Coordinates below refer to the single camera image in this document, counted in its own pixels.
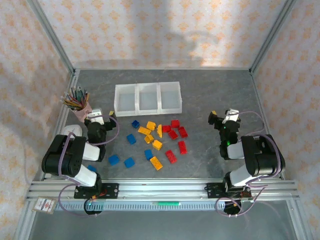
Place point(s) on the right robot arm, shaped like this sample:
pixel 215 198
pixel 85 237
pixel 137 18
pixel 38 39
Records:
pixel 260 155

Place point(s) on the playing card box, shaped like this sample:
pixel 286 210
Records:
pixel 45 205

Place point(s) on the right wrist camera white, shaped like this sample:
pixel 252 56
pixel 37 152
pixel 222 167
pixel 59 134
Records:
pixel 231 115

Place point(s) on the long red lego brick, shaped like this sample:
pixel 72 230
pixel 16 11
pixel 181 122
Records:
pixel 171 156
pixel 182 147

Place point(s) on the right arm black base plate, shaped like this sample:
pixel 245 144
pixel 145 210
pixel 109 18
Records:
pixel 212 191

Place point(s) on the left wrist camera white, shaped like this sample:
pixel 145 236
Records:
pixel 95 114

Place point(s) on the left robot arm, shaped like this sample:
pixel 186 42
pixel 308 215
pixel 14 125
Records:
pixel 62 155

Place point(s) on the aluminium mounting rail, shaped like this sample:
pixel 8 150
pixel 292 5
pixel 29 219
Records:
pixel 162 188

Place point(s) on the pink pencil cup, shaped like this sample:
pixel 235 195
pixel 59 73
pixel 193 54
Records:
pixel 82 113

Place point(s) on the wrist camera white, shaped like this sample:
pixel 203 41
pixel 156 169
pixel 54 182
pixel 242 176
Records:
pixel 95 114
pixel 231 115

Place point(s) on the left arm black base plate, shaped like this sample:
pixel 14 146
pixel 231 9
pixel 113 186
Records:
pixel 111 191

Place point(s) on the aluminium frame post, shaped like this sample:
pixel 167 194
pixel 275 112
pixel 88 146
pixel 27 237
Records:
pixel 51 35
pixel 272 35

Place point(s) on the long yellow lego brick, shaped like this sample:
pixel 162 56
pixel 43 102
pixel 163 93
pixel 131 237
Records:
pixel 156 163
pixel 144 130

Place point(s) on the colored pencil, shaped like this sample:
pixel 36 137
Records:
pixel 71 98
pixel 80 96
pixel 68 103
pixel 85 100
pixel 76 96

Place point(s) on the white alarm clock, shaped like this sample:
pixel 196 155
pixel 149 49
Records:
pixel 72 129

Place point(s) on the green tape strip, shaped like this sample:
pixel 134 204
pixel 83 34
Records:
pixel 168 203

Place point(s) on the aluminium frame rail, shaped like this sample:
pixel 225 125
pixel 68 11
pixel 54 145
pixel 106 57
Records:
pixel 162 68
pixel 72 82
pixel 260 100

